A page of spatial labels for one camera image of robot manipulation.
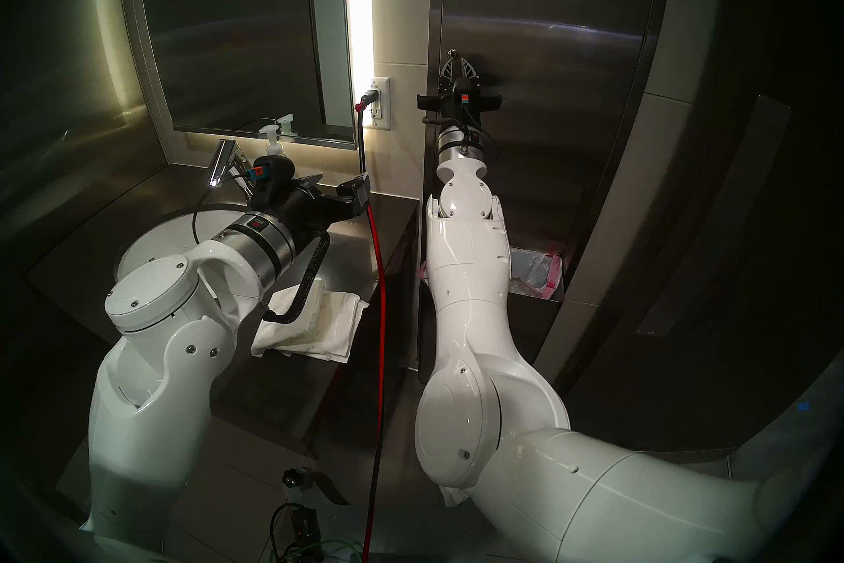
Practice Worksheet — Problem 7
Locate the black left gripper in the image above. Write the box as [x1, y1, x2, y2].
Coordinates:
[260, 171, 371, 234]

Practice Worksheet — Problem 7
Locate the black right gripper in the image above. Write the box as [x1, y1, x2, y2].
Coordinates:
[416, 57, 502, 131]

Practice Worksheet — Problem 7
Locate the stainless dispenser door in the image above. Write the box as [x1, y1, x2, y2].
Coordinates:
[425, 0, 662, 252]

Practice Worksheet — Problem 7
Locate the white paper towel pile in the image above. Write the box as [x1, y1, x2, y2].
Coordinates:
[251, 278, 370, 364]

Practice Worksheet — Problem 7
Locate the yellow soap pump bottle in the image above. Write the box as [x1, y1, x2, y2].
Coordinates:
[259, 123, 286, 159]

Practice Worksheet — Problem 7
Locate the chrome sink faucet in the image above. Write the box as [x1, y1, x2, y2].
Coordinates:
[209, 140, 255, 200]

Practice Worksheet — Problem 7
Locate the clear pink-edged trash bag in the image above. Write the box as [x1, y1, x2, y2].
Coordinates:
[419, 246, 565, 300]

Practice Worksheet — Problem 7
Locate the white round sink basin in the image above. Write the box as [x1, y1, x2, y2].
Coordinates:
[115, 203, 264, 298]

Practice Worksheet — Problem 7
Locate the stainless waste bin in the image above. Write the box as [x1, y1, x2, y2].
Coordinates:
[419, 278, 566, 384]

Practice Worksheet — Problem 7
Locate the black power box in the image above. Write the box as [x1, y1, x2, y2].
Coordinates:
[270, 506, 324, 559]

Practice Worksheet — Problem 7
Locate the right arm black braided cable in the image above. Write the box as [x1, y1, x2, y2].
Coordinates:
[422, 116, 503, 164]

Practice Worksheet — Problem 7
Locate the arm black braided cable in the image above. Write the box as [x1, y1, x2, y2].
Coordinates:
[422, 116, 503, 164]
[264, 232, 330, 325]

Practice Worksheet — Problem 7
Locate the white wall power outlet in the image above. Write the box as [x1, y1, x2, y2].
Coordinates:
[366, 77, 391, 131]

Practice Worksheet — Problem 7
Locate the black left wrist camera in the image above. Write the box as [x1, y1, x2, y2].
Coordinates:
[249, 155, 295, 200]

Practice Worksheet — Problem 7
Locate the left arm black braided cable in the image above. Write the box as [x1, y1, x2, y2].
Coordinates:
[264, 232, 330, 325]

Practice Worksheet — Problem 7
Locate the red and black power cable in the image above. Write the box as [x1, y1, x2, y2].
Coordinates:
[355, 92, 390, 563]

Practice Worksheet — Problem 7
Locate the thin black camera cable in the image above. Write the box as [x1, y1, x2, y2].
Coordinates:
[191, 181, 255, 246]

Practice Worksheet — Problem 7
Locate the framed wall mirror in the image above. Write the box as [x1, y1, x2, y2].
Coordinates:
[119, 0, 360, 151]

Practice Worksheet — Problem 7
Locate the green cable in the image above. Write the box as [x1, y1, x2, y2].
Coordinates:
[277, 541, 367, 563]

